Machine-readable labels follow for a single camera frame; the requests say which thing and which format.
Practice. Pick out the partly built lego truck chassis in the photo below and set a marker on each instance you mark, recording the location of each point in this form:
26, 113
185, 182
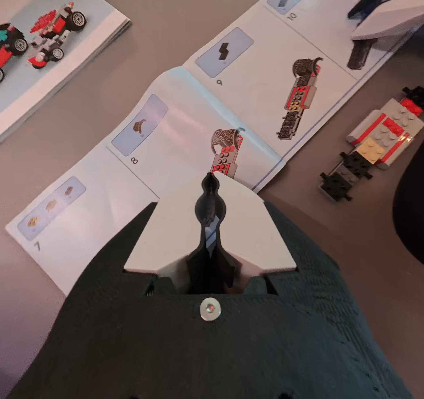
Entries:
381, 130

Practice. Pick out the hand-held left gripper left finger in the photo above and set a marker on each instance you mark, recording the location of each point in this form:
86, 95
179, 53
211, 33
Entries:
162, 236

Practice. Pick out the black round bin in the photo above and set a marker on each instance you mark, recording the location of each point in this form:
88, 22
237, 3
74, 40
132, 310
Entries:
412, 207

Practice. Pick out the closed lego instruction booklet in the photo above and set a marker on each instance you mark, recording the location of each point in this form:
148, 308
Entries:
66, 74

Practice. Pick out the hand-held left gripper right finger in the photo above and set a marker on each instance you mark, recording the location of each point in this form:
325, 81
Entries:
255, 230

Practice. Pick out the open lego instruction booklet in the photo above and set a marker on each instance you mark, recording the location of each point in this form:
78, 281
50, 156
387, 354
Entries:
185, 114

